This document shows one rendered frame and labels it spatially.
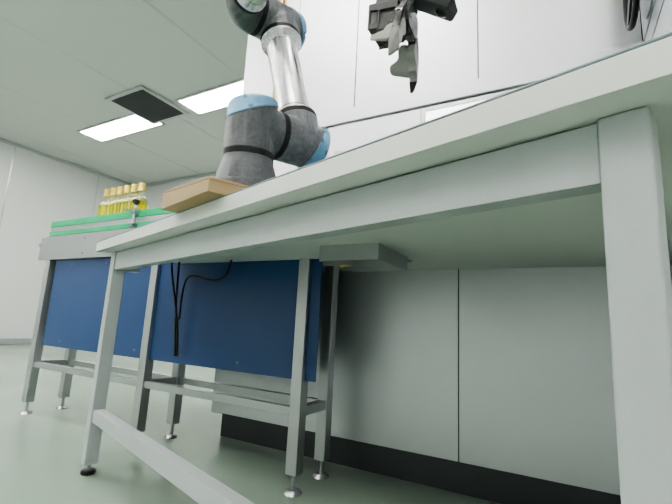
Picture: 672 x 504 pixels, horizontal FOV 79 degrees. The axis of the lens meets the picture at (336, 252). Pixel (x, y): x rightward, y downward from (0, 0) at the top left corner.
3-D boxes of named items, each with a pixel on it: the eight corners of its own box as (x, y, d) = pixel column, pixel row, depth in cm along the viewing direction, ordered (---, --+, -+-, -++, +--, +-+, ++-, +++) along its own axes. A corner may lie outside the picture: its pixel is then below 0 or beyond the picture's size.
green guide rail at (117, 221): (339, 207, 133) (341, 184, 134) (338, 206, 132) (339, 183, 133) (50, 237, 217) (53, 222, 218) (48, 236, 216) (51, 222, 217)
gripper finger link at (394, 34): (365, 59, 74) (378, 37, 79) (396, 54, 71) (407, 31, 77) (360, 42, 72) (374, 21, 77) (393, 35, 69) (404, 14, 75)
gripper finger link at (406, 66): (394, 93, 89) (388, 47, 85) (421, 89, 87) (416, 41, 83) (390, 96, 87) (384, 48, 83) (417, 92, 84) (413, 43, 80)
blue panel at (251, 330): (341, 377, 140) (347, 255, 147) (315, 382, 125) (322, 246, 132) (78, 344, 217) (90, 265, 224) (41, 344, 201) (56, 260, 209)
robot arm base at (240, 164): (231, 183, 83) (235, 136, 84) (200, 193, 95) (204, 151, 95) (291, 197, 93) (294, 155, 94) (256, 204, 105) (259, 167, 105)
